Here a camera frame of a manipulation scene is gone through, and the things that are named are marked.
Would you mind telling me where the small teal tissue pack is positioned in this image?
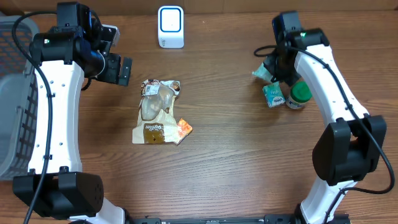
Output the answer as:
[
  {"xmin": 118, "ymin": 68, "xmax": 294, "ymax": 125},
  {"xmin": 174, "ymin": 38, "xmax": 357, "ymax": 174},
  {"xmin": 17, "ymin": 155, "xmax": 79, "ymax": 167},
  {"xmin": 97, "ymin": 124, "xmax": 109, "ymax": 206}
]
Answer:
[{"xmin": 262, "ymin": 82, "xmax": 285, "ymax": 108}]

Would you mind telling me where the green lid jar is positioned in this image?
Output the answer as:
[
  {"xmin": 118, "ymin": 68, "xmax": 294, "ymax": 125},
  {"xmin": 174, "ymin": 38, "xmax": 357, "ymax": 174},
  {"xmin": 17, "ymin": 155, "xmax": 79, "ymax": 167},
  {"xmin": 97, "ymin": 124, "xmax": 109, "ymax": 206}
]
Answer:
[{"xmin": 285, "ymin": 82, "xmax": 312, "ymax": 110}]

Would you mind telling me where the clear snack pouch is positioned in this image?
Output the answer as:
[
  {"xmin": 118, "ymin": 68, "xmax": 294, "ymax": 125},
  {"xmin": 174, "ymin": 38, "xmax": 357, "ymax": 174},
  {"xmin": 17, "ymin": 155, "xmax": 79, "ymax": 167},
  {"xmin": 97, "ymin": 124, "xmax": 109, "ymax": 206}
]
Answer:
[{"xmin": 132, "ymin": 79, "xmax": 181, "ymax": 144}]

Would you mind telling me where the orange tissue pack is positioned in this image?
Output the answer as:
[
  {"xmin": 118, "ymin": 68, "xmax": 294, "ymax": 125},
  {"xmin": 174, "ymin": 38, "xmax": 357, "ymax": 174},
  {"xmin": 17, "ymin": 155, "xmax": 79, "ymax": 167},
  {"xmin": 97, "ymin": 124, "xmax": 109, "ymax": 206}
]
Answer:
[{"xmin": 175, "ymin": 118, "xmax": 193, "ymax": 145}]

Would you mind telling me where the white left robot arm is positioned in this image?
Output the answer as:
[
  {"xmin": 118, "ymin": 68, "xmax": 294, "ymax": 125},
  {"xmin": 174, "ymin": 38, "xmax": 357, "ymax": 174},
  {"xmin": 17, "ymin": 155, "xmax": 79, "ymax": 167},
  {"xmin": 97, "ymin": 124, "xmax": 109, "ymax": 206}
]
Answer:
[{"xmin": 12, "ymin": 2, "xmax": 132, "ymax": 224}]

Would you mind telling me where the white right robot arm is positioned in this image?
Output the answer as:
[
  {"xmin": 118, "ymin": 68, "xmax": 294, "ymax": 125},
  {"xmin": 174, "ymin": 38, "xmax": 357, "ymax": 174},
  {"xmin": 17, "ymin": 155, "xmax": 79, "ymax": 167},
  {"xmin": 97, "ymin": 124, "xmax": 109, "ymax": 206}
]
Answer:
[{"xmin": 263, "ymin": 11, "xmax": 395, "ymax": 223}]

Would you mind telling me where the white barcode scanner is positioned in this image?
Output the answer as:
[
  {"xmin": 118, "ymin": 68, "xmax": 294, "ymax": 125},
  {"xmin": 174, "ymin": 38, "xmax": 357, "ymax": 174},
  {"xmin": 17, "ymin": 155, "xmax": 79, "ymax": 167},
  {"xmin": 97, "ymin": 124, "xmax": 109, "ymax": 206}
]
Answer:
[{"xmin": 157, "ymin": 6, "xmax": 185, "ymax": 49}]

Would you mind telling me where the grey plastic mesh basket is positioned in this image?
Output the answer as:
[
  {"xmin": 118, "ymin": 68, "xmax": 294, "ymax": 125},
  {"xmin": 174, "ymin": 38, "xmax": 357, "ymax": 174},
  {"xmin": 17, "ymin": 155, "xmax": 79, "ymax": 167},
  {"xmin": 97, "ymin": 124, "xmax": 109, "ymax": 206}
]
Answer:
[{"xmin": 1, "ymin": 16, "xmax": 37, "ymax": 181}]

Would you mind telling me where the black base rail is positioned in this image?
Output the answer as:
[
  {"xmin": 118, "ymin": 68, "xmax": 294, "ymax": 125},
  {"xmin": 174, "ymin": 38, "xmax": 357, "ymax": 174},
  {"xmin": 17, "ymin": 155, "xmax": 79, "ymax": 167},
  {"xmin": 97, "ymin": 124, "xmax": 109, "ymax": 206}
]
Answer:
[{"xmin": 124, "ymin": 214, "xmax": 352, "ymax": 224}]

